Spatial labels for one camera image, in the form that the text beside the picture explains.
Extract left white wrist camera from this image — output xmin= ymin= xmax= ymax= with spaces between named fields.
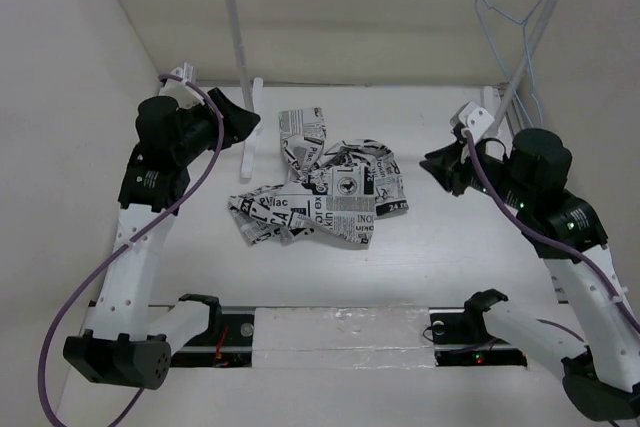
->
xmin=158 ymin=62 xmax=204 ymax=109

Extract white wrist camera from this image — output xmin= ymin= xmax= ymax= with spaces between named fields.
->
xmin=158 ymin=62 xmax=204 ymax=109
xmin=450 ymin=101 xmax=494 ymax=143

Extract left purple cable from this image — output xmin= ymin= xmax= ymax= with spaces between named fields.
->
xmin=37 ymin=74 xmax=224 ymax=427

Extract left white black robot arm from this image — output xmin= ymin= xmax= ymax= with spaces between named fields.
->
xmin=63 ymin=88 xmax=260 ymax=390

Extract white foam block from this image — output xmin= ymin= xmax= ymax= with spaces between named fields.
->
xmin=252 ymin=306 xmax=435 ymax=370

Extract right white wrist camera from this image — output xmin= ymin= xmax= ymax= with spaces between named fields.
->
xmin=450 ymin=101 xmax=494 ymax=143

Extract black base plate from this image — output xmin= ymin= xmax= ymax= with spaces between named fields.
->
xmin=171 ymin=307 xmax=256 ymax=369
xmin=422 ymin=308 xmax=528 ymax=368

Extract newspaper print trousers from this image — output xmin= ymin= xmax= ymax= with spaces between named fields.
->
xmin=227 ymin=107 xmax=409 ymax=245

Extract purple cable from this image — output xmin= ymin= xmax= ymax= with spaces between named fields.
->
xmin=462 ymin=129 xmax=640 ymax=336
xmin=37 ymin=74 xmax=224 ymax=427

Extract light blue wire hanger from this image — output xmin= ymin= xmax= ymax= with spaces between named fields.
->
xmin=474 ymin=0 xmax=544 ymax=127

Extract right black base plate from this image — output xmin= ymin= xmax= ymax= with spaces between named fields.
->
xmin=422 ymin=308 xmax=528 ymax=368

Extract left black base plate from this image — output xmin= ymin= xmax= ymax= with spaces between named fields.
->
xmin=171 ymin=307 xmax=256 ymax=369

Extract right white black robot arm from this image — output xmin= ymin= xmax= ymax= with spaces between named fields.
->
xmin=420 ymin=128 xmax=639 ymax=425

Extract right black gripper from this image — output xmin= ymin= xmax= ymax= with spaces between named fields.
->
xmin=418 ymin=134 xmax=534 ymax=209

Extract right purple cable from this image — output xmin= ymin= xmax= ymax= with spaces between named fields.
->
xmin=462 ymin=129 xmax=640 ymax=336

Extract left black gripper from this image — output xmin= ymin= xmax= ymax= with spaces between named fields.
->
xmin=173 ymin=88 xmax=258 ymax=164

